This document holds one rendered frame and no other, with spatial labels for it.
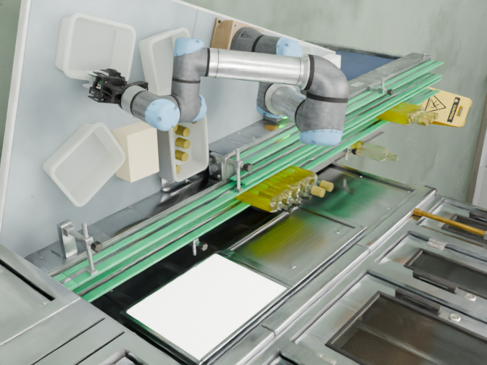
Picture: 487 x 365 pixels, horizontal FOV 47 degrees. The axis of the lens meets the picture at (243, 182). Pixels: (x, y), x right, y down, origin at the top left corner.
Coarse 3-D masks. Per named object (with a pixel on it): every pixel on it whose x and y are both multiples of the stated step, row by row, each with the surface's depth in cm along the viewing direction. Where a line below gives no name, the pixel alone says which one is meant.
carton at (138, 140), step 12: (120, 132) 174; (132, 132) 174; (144, 132) 177; (156, 132) 180; (120, 144) 175; (132, 144) 174; (144, 144) 178; (156, 144) 182; (132, 156) 176; (144, 156) 180; (156, 156) 184; (120, 168) 179; (132, 168) 177; (144, 168) 181; (156, 168) 185; (132, 180) 178
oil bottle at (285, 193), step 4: (264, 180) 213; (260, 184) 210; (264, 184) 210; (268, 184) 210; (272, 184) 210; (264, 188) 207; (268, 188) 207; (272, 188) 207; (276, 188) 207; (280, 188) 206; (284, 188) 206; (276, 192) 204; (280, 192) 204; (284, 192) 204; (288, 192) 204; (284, 196) 203; (288, 196) 204; (284, 200) 203
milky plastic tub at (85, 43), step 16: (64, 16) 152; (80, 16) 148; (64, 32) 150; (80, 32) 157; (96, 32) 161; (112, 32) 165; (128, 32) 163; (64, 48) 150; (80, 48) 159; (96, 48) 163; (112, 48) 167; (128, 48) 164; (64, 64) 148; (80, 64) 160; (96, 64) 164; (112, 64) 168; (128, 64) 165
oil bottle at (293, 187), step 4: (272, 176) 215; (276, 176) 215; (268, 180) 213; (272, 180) 212; (276, 180) 212; (280, 180) 212; (284, 180) 212; (288, 180) 211; (276, 184) 210; (280, 184) 209; (284, 184) 209; (288, 184) 209; (292, 184) 209; (296, 184) 209; (288, 188) 207; (292, 188) 207; (296, 188) 207; (300, 188) 209; (292, 192) 207; (296, 192) 207; (292, 196) 208; (296, 196) 208
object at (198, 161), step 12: (204, 120) 195; (192, 132) 200; (204, 132) 197; (192, 144) 203; (204, 144) 199; (192, 156) 205; (204, 156) 201; (180, 168) 200; (192, 168) 200; (204, 168) 202; (180, 180) 194
